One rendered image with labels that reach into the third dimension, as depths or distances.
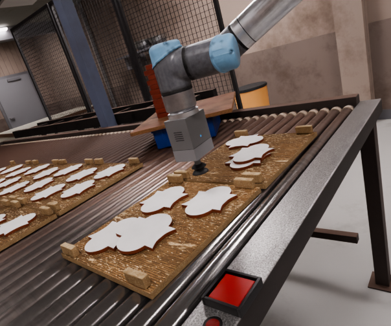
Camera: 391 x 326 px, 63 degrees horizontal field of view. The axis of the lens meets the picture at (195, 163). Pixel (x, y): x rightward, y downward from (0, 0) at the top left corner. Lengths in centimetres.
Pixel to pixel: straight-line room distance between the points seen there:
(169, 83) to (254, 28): 23
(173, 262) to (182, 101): 35
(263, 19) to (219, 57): 16
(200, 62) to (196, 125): 15
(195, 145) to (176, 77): 16
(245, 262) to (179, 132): 32
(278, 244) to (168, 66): 43
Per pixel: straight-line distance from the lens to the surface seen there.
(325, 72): 445
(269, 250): 66
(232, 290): 57
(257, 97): 416
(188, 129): 72
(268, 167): 97
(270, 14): 79
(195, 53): 70
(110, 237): 83
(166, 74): 72
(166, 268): 65
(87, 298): 71
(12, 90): 1056
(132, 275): 63
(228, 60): 68
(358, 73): 418
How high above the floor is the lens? 130
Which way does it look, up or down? 18 degrees down
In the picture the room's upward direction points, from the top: 16 degrees counter-clockwise
